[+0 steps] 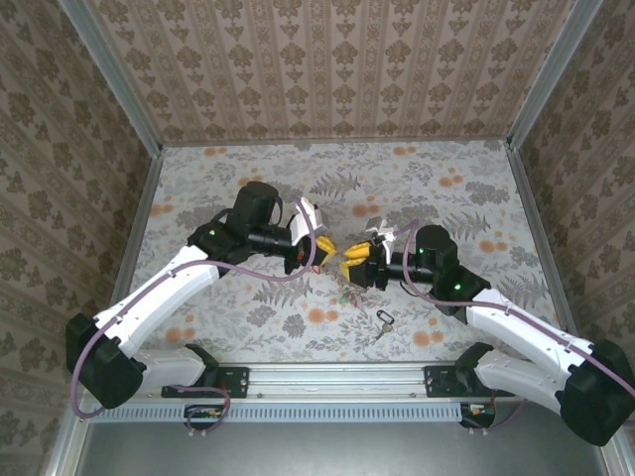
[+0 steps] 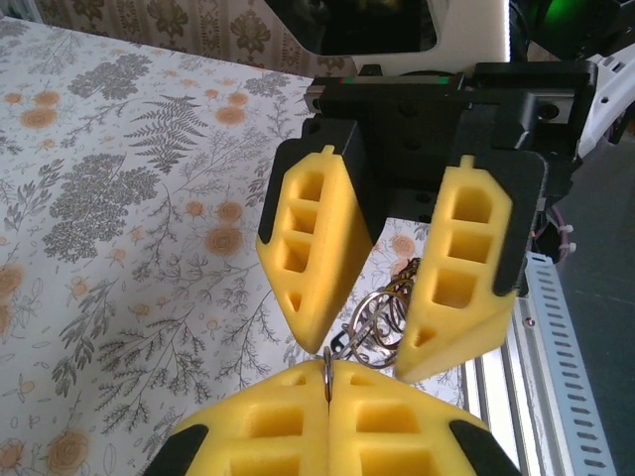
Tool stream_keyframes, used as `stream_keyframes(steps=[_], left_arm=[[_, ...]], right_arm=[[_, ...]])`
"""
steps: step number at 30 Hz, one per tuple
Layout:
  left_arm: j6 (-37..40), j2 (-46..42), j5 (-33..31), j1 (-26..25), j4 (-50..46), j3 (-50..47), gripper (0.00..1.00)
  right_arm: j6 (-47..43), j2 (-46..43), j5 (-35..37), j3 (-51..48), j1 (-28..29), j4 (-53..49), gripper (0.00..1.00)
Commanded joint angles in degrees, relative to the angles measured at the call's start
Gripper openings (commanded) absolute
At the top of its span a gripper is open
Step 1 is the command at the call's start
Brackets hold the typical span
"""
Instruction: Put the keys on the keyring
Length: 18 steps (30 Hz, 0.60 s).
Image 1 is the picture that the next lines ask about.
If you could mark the black key tag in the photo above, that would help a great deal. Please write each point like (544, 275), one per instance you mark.
(384, 316)

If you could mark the small silver key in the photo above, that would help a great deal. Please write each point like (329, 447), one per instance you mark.
(381, 333)

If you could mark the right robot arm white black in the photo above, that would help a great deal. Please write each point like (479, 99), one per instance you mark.
(521, 377)

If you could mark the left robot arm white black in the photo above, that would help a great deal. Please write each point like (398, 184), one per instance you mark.
(159, 297)

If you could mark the floral patterned table cover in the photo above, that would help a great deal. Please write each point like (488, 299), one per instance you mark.
(317, 168)

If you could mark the grey steel sheet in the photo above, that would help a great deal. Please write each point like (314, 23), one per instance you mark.
(322, 451)

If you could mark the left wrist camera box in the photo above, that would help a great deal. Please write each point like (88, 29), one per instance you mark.
(317, 218)

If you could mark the aluminium table side rail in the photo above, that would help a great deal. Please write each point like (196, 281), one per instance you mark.
(537, 223)
(134, 238)

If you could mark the aluminium mounting rail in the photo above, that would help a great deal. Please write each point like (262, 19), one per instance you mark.
(337, 379)

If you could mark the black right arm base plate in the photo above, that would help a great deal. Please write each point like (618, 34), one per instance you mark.
(436, 382)

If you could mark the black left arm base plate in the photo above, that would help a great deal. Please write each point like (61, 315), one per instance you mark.
(238, 382)

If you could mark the aluminium corner post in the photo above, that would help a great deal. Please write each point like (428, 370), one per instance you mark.
(549, 74)
(116, 74)

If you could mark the aluminium frame bar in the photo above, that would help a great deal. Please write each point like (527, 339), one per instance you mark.
(617, 463)
(62, 456)

